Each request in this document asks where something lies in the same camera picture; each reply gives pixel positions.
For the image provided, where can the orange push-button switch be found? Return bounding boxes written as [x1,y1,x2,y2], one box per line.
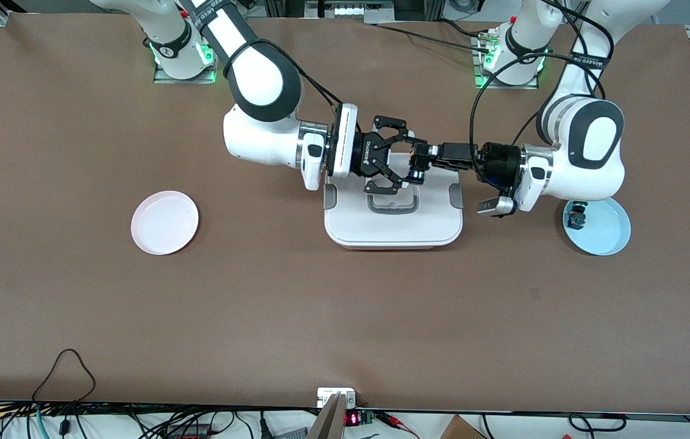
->
[407,141,431,185]

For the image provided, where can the white lunch box grey clips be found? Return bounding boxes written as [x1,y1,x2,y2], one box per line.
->
[323,154,464,251]

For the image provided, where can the light blue round plate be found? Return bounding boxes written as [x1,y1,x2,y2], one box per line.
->
[563,198,632,257]

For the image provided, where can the metal control unit with lights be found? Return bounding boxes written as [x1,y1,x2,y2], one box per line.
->
[304,0,396,25]

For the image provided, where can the pink round plate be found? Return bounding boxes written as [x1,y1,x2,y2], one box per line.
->
[130,191,199,256]

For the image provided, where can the red and black clip leads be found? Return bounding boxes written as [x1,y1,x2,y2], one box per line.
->
[375,411,420,438]

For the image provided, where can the brown cardboard piece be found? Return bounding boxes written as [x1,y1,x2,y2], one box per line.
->
[439,415,487,439]

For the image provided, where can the black hub with red ports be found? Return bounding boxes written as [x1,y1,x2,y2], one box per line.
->
[165,424,215,439]

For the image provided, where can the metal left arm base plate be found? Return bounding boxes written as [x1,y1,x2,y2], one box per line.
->
[473,32,541,91]

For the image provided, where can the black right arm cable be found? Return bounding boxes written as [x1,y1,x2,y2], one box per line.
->
[257,38,347,109]

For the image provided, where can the green push-button switch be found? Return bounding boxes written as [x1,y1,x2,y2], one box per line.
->
[566,201,589,231]

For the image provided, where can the long black base cable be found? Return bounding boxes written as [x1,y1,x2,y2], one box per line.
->
[366,23,489,52]

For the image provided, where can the short black base cable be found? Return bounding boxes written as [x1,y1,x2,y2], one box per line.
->
[439,18,489,40]

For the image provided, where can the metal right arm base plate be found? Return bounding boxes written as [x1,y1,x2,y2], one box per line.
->
[153,27,224,85]

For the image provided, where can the small white switch box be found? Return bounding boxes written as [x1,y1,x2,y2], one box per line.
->
[317,388,357,409]

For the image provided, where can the grey camera mounting pole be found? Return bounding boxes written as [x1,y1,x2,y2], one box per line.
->
[307,392,347,439]

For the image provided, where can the black cable at table edge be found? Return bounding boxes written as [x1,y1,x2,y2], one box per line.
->
[567,413,627,432]

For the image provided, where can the thin black looped cable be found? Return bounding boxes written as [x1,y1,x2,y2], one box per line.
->
[31,349,97,403]

